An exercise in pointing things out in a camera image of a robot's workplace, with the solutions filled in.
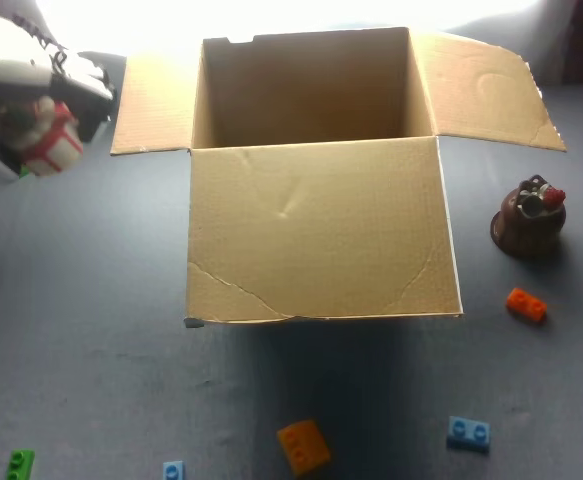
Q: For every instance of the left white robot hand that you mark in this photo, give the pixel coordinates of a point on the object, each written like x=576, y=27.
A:
x=11, y=55

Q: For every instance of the pink strawberry toy cake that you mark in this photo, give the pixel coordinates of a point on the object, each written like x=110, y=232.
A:
x=53, y=145

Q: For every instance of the brown cardboard box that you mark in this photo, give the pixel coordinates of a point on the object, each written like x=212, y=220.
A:
x=321, y=225

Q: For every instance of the chocolate toy cake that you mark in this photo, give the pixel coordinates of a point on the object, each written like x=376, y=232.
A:
x=526, y=230

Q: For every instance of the grey table cloth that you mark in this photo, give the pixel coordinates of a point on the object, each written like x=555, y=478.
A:
x=96, y=360

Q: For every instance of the small blue toy block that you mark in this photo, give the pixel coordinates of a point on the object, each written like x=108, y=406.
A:
x=173, y=471

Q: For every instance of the large yellow-orange toy block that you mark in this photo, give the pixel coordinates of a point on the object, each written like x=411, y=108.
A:
x=303, y=447

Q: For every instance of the small orange toy block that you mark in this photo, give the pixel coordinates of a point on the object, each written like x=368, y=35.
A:
x=525, y=304

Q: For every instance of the light blue toy block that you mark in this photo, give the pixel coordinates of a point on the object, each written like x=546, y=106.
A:
x=467, y=434

